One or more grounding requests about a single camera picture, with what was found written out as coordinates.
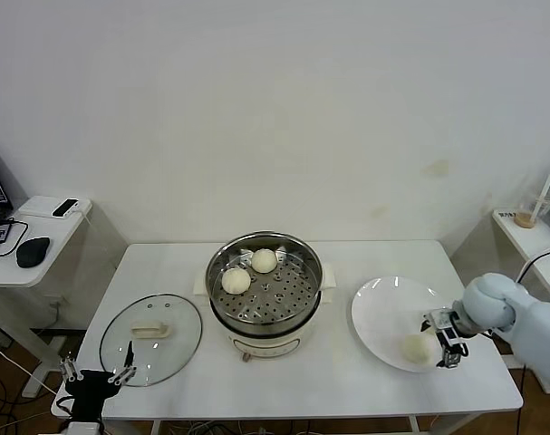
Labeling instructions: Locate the black adapter with cable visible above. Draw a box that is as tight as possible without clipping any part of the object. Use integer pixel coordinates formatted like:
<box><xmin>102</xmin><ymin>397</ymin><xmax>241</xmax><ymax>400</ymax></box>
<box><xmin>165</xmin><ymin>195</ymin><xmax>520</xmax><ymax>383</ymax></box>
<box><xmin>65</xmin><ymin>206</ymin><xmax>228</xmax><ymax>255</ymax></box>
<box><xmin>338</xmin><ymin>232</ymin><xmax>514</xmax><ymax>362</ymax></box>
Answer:
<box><xmin>0</xmin><ymin>217</ymin><xmax>31</xmax><ymax>259</ymax></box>

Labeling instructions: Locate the black computer mouse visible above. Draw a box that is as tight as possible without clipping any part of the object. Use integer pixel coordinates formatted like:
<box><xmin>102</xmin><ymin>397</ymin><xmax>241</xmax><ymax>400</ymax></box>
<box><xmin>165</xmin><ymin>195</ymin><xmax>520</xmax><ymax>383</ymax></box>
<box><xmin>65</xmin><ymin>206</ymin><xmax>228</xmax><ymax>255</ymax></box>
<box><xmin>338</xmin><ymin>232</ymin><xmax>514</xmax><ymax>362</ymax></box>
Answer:
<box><xmin>14</xmin><ymin>236</ymin><xmax>52</xmax><ymax>268</ymax></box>

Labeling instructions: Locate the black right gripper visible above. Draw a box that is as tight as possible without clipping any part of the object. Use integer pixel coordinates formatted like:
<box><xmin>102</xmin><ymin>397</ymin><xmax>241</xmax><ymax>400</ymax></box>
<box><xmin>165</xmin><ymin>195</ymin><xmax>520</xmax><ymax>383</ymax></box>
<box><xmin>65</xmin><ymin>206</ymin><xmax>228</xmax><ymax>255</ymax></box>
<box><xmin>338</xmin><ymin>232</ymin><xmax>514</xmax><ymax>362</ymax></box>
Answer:
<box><xmin>420</xmin><ymin>316</ymin><xmax>469</xmax><ymax>369</ymax></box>

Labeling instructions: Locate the glass lid with cream handle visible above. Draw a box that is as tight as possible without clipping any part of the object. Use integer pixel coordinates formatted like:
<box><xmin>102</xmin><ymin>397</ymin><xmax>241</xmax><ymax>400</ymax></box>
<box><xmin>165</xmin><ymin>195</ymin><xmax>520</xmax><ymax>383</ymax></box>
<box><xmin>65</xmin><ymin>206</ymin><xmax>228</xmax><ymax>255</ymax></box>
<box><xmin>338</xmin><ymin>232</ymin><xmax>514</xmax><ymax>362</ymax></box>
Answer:
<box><xmin>99</xmin><ymin>293</ymin><xmax>204</xmax><ymax>388</ymax></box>

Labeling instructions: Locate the white drinking straw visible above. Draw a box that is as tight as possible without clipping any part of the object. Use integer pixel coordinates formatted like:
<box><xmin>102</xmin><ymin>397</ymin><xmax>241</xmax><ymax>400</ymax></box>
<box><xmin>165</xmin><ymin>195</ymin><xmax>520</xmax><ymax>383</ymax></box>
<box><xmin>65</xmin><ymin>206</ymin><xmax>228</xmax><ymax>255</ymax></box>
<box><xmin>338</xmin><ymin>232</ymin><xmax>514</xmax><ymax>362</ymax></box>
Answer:
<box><xmin>529</xmin><ymin>163</ymin><xmax>550</xmax><ymax>227</ymax></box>

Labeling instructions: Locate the white wall socket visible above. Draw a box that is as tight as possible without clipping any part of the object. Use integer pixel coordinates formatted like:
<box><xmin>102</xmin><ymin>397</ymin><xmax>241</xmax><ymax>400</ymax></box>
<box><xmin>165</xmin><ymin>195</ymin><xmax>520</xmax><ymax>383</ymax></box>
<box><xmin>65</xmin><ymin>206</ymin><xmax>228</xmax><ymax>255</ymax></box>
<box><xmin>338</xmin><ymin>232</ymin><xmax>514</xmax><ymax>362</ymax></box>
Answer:
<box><xmin>45</xmin><ymin>293</ymin><xmax>71</xmax><ymax>314</ymax></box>

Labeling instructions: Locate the white steamed baozi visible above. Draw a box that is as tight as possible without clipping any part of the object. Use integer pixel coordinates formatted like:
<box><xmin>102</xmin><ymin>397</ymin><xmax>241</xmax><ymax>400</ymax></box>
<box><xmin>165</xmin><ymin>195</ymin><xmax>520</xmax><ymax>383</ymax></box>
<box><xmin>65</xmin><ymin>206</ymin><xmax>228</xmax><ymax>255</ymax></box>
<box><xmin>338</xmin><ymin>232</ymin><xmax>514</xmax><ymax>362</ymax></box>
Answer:
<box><xmin>400</xmin><ymin>333</ymin><xmax>439</xmax><ymax>364</ymax></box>
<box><xmin>250</xmin><ymin>248</ymin><xmax>277</xmax><ymax>275</ymax></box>
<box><xmin>221</xmin><ymin>267</ymin><xmax>252</xmax><ymax>295</ymax></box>

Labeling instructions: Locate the white round plate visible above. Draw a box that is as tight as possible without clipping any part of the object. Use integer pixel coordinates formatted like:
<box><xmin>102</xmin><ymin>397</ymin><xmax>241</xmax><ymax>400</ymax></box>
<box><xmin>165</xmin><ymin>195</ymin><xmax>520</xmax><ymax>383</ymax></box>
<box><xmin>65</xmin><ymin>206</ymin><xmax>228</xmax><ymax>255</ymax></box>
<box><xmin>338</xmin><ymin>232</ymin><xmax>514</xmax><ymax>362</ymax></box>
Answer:
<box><xmin>351</xmin><ymin>275</ymin><xmax>458</xmax><ymax>374</ymax></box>

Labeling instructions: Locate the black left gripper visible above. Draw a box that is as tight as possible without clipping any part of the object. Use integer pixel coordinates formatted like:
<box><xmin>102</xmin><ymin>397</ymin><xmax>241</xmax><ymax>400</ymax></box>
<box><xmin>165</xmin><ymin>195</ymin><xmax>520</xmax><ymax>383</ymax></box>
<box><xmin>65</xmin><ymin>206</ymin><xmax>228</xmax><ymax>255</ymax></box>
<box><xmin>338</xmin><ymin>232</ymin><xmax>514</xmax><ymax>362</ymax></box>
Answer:
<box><xmin>58</xmin><ymin>340</ymin><xmax>138</xmax><ymax>421</ymax></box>

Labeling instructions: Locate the black cable with plug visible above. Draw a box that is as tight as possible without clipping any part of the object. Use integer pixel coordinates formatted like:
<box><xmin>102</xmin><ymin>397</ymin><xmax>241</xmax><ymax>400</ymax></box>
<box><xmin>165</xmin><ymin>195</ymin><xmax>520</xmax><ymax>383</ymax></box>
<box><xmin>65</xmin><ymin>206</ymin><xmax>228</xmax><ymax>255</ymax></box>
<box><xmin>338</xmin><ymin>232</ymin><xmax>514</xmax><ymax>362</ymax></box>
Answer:
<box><xmin>515</xmin><ymin>243</ymin><xmax>550</xmax><ymax>435</ymax></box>

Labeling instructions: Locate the white floor cable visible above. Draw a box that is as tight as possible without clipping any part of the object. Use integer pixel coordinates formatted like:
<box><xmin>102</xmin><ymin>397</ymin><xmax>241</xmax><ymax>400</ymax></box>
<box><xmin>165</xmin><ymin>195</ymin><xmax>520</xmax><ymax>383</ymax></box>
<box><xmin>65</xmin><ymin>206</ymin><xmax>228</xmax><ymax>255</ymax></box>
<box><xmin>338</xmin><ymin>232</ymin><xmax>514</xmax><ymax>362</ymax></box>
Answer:
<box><xmin>0</xmin><ymin>337</ymin><xmax>61</xmax><ymax>396</ymax></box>

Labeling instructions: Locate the black and white smartphone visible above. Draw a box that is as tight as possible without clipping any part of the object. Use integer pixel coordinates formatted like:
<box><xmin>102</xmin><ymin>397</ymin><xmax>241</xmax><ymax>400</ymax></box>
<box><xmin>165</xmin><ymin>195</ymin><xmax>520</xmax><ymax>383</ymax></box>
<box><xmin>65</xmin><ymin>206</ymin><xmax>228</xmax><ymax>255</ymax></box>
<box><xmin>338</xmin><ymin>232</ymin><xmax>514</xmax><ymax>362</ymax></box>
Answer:
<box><xmin>52</xmin><ymin>198</ymin><xmax>81</xmax><ymax>218</ymax></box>

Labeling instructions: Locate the flat white box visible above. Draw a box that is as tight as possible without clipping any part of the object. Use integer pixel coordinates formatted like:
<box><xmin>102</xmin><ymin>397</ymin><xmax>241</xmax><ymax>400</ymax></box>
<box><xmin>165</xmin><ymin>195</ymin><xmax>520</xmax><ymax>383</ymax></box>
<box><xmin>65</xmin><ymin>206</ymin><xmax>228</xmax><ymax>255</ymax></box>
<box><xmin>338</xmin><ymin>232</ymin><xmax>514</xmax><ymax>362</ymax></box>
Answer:
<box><xmin>18</xmin><ymin>195</ymin><xmax>88</xmax><ymax>219</ymax></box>

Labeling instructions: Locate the clear plastic drink cup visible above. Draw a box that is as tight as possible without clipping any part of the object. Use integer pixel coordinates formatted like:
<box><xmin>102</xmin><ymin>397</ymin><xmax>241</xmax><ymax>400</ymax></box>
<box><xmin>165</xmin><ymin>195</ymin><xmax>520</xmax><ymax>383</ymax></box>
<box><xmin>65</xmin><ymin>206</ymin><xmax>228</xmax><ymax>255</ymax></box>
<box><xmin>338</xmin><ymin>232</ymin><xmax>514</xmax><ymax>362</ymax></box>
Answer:
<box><xmin>516</xmin><ymin>189</ymin><xmax>550</xmax><ymax>229</ymax></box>

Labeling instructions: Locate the stainless steel steamer basket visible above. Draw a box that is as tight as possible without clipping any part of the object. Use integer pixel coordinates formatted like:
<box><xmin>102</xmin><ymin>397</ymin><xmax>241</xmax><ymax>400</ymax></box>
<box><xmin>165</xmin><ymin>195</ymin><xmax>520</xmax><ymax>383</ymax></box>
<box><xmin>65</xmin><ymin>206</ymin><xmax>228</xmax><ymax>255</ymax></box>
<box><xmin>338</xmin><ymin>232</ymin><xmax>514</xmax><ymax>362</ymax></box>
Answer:
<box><xmin>192</xmin><ymin>230</ymin><xmax>338</xmax><ymax>334</ymax></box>

